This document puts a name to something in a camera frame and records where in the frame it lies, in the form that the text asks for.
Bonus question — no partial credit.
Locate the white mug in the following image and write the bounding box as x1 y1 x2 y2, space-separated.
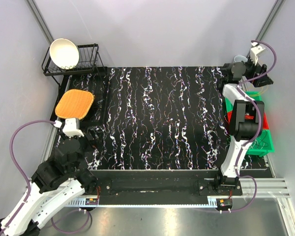
234 55 248 63

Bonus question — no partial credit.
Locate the orange woven basket tray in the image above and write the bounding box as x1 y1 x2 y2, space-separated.
55 89 95 120

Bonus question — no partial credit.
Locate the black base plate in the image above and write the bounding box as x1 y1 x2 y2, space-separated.
73 168 272 206

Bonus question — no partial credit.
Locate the yellow cable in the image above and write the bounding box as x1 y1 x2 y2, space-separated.
248 83 268 98

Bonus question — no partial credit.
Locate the white bowl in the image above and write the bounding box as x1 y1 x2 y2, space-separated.
49 38 80 69

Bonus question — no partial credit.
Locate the black wire dish rack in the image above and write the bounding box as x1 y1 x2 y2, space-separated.
41 38 108 77

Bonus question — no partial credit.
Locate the red bin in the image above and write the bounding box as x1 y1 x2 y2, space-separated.
227 111 269 130

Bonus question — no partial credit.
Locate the aluminium frame rail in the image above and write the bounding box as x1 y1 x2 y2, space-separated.
13 177 295 236

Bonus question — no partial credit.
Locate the green bin far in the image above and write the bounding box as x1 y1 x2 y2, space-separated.
225 91 262 113

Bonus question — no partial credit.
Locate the black tray under basket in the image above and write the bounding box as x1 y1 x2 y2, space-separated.
55 72 110 129

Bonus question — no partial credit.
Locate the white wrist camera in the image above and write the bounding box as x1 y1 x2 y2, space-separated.
53 118 84 138
249 40 266 65

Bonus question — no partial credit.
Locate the brown cable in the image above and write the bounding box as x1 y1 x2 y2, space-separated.
250 132 271 150

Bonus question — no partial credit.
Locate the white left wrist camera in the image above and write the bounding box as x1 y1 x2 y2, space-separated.
53 118 84 138

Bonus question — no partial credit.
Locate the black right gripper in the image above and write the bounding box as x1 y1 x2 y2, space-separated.
243 56 273 88

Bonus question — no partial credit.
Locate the green bin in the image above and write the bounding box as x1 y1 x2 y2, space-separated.
225 91 262 113
246 130 275 157

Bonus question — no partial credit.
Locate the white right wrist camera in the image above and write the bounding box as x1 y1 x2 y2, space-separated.
249 40 266 65

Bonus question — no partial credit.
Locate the green bin near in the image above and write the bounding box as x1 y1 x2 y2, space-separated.
246 130 275 157

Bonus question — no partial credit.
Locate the black marbled mat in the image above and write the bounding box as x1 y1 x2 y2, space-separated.
53 65 268 171

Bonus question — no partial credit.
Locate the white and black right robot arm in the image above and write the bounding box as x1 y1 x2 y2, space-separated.
213 61 265 195

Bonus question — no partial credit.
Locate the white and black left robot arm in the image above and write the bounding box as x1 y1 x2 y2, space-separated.
0 130 97 236

